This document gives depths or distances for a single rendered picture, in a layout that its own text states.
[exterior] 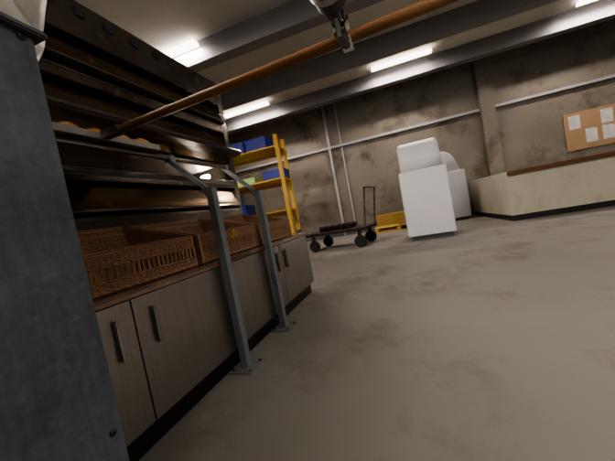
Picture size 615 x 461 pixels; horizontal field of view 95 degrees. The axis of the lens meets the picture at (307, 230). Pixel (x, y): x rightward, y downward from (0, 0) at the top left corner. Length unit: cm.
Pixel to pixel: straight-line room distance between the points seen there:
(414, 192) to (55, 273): 465
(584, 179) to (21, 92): 622
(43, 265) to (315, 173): 781
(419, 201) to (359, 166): 338
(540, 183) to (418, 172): 203
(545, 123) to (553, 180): 290
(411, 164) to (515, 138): 396
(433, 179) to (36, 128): 469
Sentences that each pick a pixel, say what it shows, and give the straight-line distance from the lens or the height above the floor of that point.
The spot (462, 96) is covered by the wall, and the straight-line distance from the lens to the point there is 838.
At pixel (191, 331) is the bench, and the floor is 32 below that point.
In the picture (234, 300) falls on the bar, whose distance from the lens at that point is 153.
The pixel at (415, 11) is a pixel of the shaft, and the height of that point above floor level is 119.
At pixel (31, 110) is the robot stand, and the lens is 48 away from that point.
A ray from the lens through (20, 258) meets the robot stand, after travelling 42.
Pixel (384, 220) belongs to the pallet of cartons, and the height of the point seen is 25.
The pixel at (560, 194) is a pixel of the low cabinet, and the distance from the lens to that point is 608.
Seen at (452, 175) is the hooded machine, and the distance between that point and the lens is 710.
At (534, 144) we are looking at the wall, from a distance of 857.
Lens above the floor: 72
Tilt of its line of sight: 3 degrees down
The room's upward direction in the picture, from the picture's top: 11 degrees counter-clockwise
